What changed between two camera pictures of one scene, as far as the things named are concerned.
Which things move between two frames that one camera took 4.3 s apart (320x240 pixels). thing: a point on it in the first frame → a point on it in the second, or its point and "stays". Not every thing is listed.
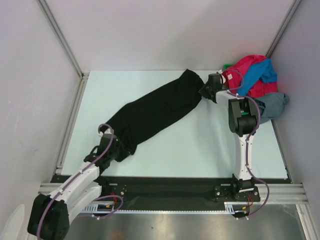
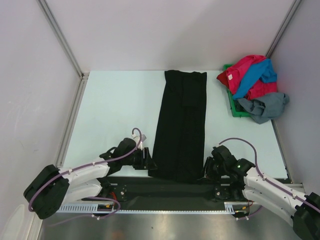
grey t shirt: [271, 105] stays
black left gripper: [125, 151] → [146, 163]
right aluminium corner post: [283, 30] stays
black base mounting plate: [141, 190] stays
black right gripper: [202, 91] → [207, 174]
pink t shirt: [233, 75] stays
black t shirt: [141, 119] → [179, 148]
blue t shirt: [263, 71] stays
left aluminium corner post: [60, 38] stays
